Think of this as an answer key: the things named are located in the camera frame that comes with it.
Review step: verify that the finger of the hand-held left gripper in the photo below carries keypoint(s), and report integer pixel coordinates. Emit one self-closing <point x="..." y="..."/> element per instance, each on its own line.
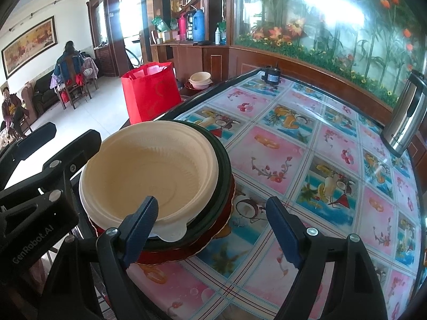
<point x="33" y="143"/>
<point x="76" y="151"/>

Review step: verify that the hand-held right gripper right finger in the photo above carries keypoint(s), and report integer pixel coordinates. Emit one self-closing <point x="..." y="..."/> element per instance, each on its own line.
<point x="283" y="233"/>

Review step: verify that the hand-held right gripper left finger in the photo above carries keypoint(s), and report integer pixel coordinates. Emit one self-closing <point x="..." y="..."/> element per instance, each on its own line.
<point x="141" y="231"/>

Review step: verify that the white paper bowl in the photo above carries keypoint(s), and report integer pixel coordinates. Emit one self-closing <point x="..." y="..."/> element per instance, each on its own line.
<point x="86" y="211"/>

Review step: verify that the cream plastic bowl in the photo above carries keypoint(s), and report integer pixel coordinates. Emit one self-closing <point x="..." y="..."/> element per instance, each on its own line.
<point x="143" y="163"/>

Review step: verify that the dark green plastic bowl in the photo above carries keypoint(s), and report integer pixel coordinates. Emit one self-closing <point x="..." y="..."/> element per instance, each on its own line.
<point x="220" y="180"/>

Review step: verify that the dark sofa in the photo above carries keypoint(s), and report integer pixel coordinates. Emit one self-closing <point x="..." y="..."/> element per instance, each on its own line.
<point x="43" y="90"/>

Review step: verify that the wooden chair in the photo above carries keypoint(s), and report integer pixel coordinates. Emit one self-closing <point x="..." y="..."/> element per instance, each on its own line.
<point x="78" y="90"/>

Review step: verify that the red shopping bag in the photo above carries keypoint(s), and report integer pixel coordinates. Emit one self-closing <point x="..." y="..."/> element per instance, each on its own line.
<point x="150" y="96"/>

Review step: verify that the small cream bowl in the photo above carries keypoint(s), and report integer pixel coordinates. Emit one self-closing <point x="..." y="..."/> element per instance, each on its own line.
<point x="200" y="80"/>

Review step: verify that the green packet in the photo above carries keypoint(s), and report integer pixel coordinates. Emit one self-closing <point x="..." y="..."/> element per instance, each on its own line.
<point x="160" y="25"/>

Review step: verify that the wooden partition cabinet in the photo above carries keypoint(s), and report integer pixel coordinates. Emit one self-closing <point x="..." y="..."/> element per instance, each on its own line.
<point x="200" y="56"/>

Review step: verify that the small black device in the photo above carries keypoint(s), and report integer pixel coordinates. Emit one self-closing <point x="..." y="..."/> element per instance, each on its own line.
<point x="271" y="76"/>

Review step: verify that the pink thermos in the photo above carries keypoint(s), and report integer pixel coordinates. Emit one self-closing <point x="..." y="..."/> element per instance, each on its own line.
<point x="182" y="28"/>

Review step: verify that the steel thermos jug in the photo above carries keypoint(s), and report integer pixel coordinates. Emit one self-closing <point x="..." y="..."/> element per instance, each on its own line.
<point x="405" y="120"/>

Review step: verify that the black thermos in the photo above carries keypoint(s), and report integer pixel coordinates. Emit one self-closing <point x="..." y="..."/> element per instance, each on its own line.
<point x="189" y="26"/>

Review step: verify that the blue thermos jug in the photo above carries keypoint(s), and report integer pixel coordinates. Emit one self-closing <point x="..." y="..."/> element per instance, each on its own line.
<point x="198" y="23"/>

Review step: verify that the white bottle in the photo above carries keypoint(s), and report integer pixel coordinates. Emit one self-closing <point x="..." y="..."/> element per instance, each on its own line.
<point x="217" y="36"/>

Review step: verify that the blue label bottle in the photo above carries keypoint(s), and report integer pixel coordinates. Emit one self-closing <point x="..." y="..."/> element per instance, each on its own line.
<point x="223" y="36"/>

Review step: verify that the floral glass panel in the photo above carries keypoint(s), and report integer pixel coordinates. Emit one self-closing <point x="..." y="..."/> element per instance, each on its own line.
<point x="317" y="23"/>

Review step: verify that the framed wall painting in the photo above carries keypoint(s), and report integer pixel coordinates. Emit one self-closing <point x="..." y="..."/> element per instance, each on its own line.
<point x="30" y="45"/>

